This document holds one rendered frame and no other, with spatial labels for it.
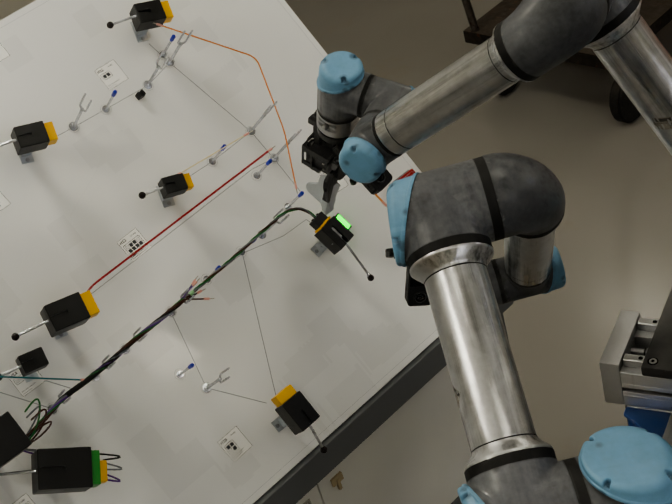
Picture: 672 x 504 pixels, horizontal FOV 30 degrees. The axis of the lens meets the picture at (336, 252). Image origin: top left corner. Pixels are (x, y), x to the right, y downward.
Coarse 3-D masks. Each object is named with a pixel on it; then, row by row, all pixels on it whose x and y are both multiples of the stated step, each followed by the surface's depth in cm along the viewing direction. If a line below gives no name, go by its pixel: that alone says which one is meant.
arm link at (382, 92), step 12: (372, 84) 207; (384, 84) 207; (396, 84) 207; (360, 96) 206; (372, 96) 206; (384, 96) 205; (396, 96) 205; (360, 108) 207; (372, 108) 203; (384, 108) 202
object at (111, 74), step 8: (104, 64) 247; (112, 64) 247; (96, 72) 246; (104, 72) 246; (112, 72) 247; (120, 72) 248; (104, 80) 246; (112, 80) 246; (120, 80) 247; (112, 88) 246
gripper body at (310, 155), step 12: (312, 120) 220; (312, 144) 225; (324, 144) 223; (336, 144) 218; (312, 156) 224; (324, 156) 223; (336, 156) 223; (312, 168) 228; (324, 168) 226; (336, 168) 222
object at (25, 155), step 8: (16, 128) 227; (24, 128) 227; (32, 128) 228; (40, 128) 228; (16, 136) 226; (24, 136) 227; (32, 136) 227; (40, 136) 228; (48, 136) 229; (0, 144) 227; (16, 144) 228; (24, 144) 226; (32, 144) 227; (40, 144) 228; (24, 152) 229; (24, 160) 235; (32, 160) 235
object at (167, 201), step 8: (168, 176) 237; (176, 176) 238; (160, 184) 238; (168, 184) 237; (176, 184) 237; (184, 184) 238; (144, 192) 236; (152, 192) 237; (160, 192) 243; (168, 192) 236; (176, 192) 237; (184, 192) 240; (168, 200) 243
